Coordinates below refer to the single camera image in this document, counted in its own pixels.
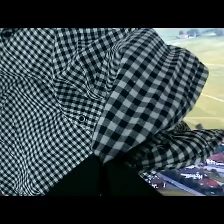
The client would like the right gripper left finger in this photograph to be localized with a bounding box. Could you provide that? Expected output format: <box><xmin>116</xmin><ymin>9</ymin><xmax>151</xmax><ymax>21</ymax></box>
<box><xmin>49</xmin><ymin>153</ymin><xmax>102</xmax><ymax>197</ymax></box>

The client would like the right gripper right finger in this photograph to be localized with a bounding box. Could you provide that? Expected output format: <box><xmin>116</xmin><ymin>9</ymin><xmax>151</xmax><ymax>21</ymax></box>
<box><xmin>106</xmin><ymin>155</ymin><xmax>162</xmax><ymax>197</ymax></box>

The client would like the checked shirt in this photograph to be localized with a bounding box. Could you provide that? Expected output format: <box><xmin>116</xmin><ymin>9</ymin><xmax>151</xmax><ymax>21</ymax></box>
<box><xmin>0</xmin><ymin>28</ymin><xmax>224</xmax><ymax>197</ymax></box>

